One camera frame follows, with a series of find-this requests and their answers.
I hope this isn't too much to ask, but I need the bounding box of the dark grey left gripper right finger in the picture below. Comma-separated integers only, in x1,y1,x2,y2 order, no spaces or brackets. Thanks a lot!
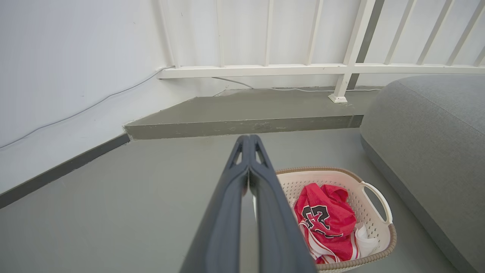
248,135,317,273

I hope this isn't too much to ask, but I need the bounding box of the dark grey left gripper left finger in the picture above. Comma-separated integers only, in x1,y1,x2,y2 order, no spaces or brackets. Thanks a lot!
180,135,250,273

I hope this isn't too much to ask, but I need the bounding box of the cream laundry basket brown rim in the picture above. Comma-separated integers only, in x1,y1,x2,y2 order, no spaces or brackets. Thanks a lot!
276,167,397,273

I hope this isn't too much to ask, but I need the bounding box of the red basketball jersey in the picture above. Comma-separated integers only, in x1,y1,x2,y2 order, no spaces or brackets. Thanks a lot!
294,183,359,265

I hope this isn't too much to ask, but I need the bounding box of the white cloth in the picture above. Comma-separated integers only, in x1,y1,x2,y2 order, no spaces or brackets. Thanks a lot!
354,222,379,259

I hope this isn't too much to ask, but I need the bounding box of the white railing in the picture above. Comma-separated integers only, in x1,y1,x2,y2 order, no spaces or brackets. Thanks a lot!
152,0,485,104

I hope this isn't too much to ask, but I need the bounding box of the dark grey baseboard strip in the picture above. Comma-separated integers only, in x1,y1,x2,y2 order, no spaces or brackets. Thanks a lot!
0,133,130,209

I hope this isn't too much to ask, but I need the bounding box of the grey fabric sofa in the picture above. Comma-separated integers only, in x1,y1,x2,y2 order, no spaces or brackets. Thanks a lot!
360,75,485,273

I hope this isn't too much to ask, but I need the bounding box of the thin light grey cable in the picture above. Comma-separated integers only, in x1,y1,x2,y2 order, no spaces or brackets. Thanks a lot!
0,66,381,149

